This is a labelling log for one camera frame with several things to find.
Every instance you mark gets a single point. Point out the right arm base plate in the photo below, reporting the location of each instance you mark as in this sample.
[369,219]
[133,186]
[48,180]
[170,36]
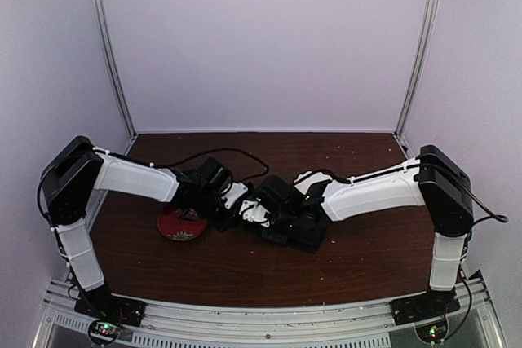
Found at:
[424,306]

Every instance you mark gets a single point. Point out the red floral plate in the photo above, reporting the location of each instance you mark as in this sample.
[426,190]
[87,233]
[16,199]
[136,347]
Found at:
[179,224]

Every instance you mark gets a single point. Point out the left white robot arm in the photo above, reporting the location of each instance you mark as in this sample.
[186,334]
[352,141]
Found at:
[66,185]

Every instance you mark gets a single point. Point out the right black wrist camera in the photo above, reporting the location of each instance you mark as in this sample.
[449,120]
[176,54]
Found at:
[273,193]

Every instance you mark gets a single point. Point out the right aluminium frame post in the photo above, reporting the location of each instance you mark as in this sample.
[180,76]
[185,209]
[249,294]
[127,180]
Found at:
[427,26]

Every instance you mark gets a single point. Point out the aluminium front rail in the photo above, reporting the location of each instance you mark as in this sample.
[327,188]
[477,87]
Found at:
[358,324]

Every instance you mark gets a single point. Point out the left aluminium frame post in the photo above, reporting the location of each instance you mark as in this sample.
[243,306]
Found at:
[111,65]

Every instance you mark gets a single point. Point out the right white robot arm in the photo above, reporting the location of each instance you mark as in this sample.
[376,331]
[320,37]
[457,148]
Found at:
[431,180]

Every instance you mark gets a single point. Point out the right round controller board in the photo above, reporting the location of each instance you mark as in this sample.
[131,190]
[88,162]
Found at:
[432,332]

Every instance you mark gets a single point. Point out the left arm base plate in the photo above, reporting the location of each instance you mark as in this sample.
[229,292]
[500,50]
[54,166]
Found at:
[117,310]

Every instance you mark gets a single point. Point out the round controller board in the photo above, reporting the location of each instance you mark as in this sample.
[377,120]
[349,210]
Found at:
[432,332]
[102,332]

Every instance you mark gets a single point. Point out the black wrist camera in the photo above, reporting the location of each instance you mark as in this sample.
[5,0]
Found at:
[273,193]
[212,175]

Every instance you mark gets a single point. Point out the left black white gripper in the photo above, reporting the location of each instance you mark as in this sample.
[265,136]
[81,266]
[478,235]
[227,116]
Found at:
[231,221]

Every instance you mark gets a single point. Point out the left round controller board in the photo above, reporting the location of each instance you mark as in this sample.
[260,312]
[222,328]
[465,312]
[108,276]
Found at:
[102,332]

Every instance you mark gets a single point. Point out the white scalloped bowl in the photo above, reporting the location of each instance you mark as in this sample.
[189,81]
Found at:
[305,180]

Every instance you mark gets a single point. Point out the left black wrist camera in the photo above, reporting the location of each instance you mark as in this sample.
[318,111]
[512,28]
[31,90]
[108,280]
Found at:
[212,175]

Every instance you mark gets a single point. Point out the black zip tool case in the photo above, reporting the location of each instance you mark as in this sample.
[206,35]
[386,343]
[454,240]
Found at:
[293,236]

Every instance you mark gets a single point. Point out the aluminium frame post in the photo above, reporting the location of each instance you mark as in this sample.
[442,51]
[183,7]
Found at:
[111,65]
[427,26]

